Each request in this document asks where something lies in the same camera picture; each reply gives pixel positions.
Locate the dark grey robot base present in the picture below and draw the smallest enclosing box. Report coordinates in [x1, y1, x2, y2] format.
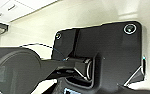
[52, 21, 147, 94]

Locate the white drawer cabinet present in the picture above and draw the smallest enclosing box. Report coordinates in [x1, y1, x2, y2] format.
[0, 0, 59, 23]

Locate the thin blue cable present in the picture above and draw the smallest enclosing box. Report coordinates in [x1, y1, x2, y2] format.
[20, 43, 69, 63]

